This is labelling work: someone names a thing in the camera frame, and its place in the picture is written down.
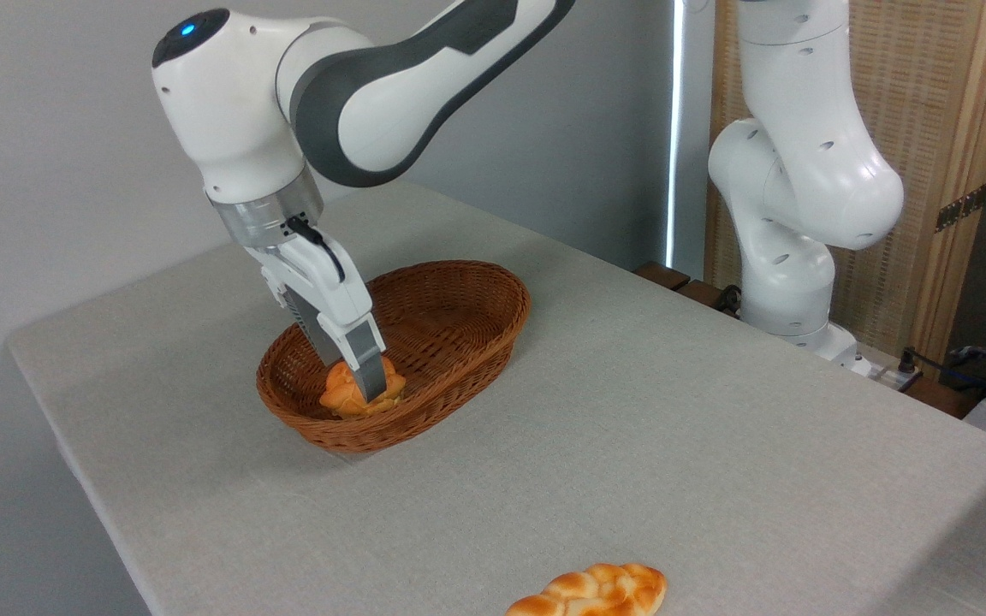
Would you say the grey tablecloth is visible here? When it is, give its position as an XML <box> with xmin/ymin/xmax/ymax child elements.
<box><xmin>5</xmin><ymin>180</ymin><xmax>986</xmax><ymax>616</ymax></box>

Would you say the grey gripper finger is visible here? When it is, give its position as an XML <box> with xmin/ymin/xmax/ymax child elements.
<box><xmin>282</xmin><ymin>287</ymin><xmax>345</xmax><ymax>369</ymax></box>
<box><xmin>318</xmin><ymin>311</ymin><xmax>388</xmax><ymax>404</ymax></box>

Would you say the brown wooden block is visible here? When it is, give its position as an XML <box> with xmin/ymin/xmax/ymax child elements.
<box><xmin>633</xmin><ymin>262</ymin><xmax>692</xmax><ymax>292</ymax></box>
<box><xmin>904</xmin><ymin>376</ymin><xmax>983</xmax><ymax>420</ymax></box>
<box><xmin>675</xmin><ymin>280</ymin><xmax>739</xmax><ymax>318</ymax></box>

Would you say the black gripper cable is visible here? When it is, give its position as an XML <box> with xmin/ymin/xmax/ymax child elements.
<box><xmin>286</xmin><ymin>216</ymin><xmax>347</xmax><ymax>284</ymax></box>

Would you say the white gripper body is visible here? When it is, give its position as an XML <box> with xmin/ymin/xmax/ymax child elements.
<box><xmin>245</xmin><ymin>224</ymin><xmax>374</xmax><ymax>345</ymax></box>

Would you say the black plug with cable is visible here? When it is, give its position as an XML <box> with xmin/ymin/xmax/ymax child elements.
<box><xmin>897</xmin><ymin>346</ymin><xmax>986</xmax><ymax>388</ymax></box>

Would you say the brown oval wicker basket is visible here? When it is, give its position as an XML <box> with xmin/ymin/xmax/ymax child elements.
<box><xmin>256</xmin><ymin>260</ymin><xmax>532</xmax><ymax>453</ymax></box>

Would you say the long braided bread loaf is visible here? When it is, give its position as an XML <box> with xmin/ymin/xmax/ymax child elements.
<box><xmin>506</xmin><ymin>562</ymin><xmax>668</xmax><ymax>616</ymax></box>

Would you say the white vertical light strip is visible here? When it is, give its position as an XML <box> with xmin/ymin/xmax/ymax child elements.
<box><xmin>666</xmin><ymin>0</ymin><xmax>685</xmax><ymax>270</ymax></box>

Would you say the metal screen hinge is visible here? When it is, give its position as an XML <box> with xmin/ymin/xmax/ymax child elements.
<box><xmin>936</xmin><ymin>182</ymin><xmax>986</xmax><ymax>234</ymax></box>

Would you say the round knotted bread roll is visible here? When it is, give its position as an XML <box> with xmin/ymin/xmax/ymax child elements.
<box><xmin>319</xmin><ymin>355</ymin><xmax>407</xmax><ymax>418</ymax></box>

